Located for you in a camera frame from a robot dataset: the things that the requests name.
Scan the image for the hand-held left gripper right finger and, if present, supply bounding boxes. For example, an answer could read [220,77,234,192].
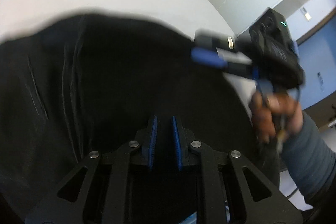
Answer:
[171,115,305,224]

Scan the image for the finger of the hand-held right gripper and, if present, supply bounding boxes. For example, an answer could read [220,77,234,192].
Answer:
[194,29,251,55]
[191,48,260,81]

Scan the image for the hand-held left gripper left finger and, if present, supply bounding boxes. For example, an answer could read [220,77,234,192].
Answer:
[25,115,158,224]

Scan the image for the black pants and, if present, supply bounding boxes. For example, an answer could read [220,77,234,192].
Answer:
[0,14,280,224]

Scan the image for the person's right forearm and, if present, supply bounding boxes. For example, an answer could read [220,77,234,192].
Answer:
[281,111,336,211]

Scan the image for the person's right hand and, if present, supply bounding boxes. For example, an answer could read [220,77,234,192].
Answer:
[249,90,303,144]

